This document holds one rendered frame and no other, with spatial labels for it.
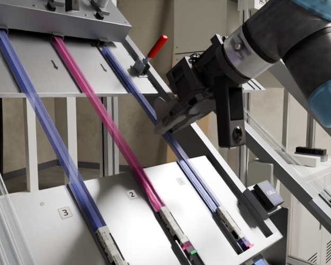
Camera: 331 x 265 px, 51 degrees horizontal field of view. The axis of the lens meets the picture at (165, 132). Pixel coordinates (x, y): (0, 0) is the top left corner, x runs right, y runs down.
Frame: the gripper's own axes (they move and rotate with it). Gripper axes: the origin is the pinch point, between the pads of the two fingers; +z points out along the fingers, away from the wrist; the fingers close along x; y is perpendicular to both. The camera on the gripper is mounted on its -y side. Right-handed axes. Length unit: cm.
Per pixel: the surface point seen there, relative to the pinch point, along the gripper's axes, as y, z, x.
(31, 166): 23, 72, -6
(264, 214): -20.7, -6.8, -7.8
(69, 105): 27.7, 36.9, -6.6
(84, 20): 27.6, 2.3, 6.3
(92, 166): 103, 325, -201
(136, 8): 233, 173, -228
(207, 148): -5.1, -1.5, -7.8
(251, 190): -16.1, -6.3, -8.1
